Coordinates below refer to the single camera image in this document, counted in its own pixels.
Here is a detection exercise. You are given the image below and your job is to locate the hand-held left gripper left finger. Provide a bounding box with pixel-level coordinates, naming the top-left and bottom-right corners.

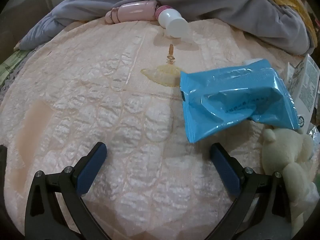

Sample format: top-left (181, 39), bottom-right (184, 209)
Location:
top-left (24, 142), bottom-right (112, 240)

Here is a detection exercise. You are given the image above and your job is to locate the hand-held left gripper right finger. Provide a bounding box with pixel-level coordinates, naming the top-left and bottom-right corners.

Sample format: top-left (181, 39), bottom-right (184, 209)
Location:
top-left (204, 142), bottom-right (293, 240)

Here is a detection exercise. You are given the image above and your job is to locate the large blue plastic packet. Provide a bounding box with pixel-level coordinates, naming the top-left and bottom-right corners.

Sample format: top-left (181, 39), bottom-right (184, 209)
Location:
top-left (180, 59), bottom-right (302, 144)

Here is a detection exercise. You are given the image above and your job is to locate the cream plush bear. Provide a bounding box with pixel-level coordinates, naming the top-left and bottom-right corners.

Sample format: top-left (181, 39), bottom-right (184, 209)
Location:
top-left (261, 127), bottom-right (319, 230)

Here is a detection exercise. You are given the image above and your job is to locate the white carton with green print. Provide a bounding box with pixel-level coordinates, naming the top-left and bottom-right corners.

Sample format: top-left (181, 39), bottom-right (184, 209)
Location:
top-left (286, 54), bottom-right (320, 133)

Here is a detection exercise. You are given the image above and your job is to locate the green checked sheet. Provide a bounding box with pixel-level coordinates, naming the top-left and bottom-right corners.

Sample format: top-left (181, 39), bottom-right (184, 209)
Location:
top-left (0, 50), bottom-right (28, 85)

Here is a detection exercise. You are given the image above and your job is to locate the pink and white bottle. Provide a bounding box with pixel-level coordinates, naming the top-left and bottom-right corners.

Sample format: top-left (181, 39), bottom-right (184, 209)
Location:
top-left (105, 1), bottom-right (160, 24)

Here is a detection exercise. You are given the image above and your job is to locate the grey blue quilt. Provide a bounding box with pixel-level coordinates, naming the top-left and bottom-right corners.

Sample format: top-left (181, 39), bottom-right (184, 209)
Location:
top-left (20, 0), bottom-right (310, 54)

